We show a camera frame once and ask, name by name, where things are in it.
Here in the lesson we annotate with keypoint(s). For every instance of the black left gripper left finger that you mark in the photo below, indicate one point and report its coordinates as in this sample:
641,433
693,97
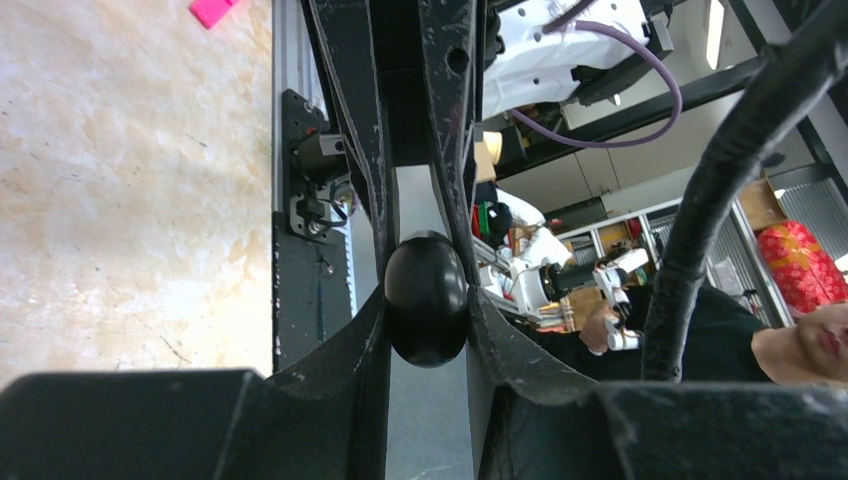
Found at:
324,417

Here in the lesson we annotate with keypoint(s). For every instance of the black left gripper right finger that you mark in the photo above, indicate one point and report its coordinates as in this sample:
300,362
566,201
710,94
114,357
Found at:
596,424

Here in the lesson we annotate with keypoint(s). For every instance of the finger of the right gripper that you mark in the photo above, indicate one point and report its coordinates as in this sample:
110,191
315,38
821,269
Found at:
345,44
448,30

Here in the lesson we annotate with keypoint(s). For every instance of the black earbud charging case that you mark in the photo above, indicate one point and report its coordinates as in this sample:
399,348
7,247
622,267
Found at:
426,300

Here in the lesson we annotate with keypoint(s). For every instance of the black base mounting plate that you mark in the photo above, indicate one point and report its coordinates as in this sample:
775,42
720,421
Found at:
313,290

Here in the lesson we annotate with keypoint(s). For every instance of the pink plastic block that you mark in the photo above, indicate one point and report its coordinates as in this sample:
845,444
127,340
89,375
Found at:
210,12

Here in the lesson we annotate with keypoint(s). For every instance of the person in black shirt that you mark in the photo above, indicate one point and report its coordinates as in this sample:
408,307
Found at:
725,343

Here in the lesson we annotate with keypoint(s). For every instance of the red patterned bag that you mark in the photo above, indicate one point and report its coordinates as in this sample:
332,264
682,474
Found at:
806,275

